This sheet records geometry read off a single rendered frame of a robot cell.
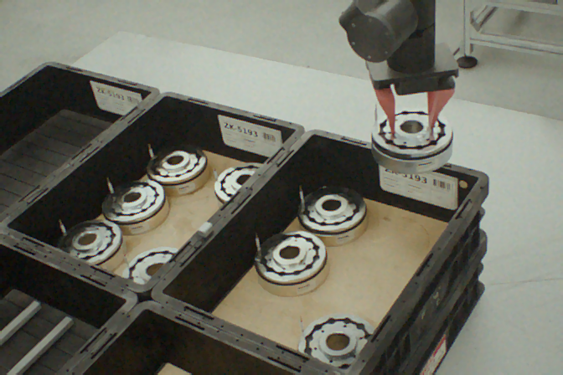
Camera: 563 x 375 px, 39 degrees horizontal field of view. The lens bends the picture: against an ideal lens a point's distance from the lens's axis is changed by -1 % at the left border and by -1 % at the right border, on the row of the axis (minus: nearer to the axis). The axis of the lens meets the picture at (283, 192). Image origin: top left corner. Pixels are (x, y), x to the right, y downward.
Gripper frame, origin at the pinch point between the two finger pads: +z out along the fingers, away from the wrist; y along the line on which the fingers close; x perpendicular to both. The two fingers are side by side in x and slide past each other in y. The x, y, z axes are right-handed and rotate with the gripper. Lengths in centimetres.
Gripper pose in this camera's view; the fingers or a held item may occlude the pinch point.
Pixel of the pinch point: (411, 123)
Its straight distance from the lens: 104.0
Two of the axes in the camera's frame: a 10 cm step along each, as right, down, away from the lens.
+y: 9.9, -1.5, 0.1
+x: -1.0, -6.3, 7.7
